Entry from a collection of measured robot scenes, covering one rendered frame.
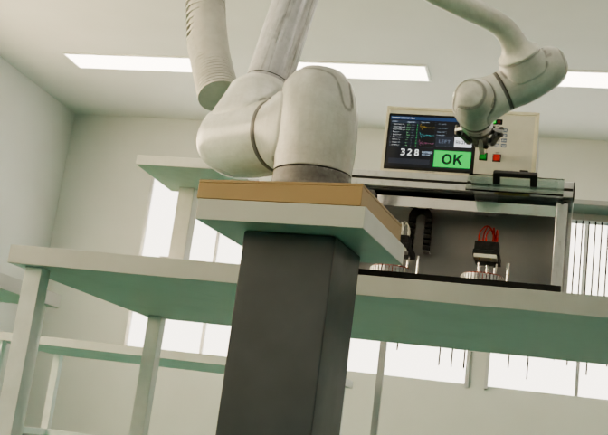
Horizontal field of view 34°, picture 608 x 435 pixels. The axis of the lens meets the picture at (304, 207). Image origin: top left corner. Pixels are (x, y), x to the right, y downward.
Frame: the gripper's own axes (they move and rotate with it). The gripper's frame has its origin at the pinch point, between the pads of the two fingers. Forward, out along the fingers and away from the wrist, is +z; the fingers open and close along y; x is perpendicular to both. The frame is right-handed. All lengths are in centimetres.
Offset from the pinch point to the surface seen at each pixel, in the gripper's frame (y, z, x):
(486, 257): 4.0, -1.3, -31.2
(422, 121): -18.3, 9.5, 9.2
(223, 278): -58, -30, -48
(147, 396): -110, 62, -77
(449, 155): -9.8, 9.5, -0.4
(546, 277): 19.6, 21.6, -31.0
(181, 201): -110, 64, -7
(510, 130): 6.8, 9.6, 7.9
